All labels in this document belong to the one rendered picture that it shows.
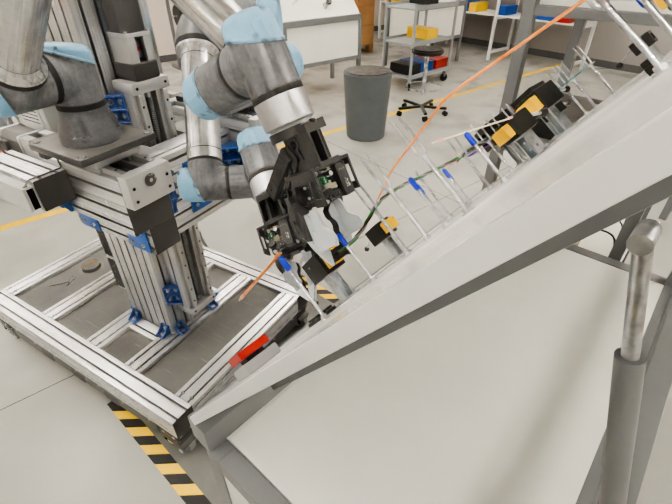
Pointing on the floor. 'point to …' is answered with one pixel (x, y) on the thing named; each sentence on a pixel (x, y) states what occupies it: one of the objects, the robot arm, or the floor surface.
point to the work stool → (424, 78)
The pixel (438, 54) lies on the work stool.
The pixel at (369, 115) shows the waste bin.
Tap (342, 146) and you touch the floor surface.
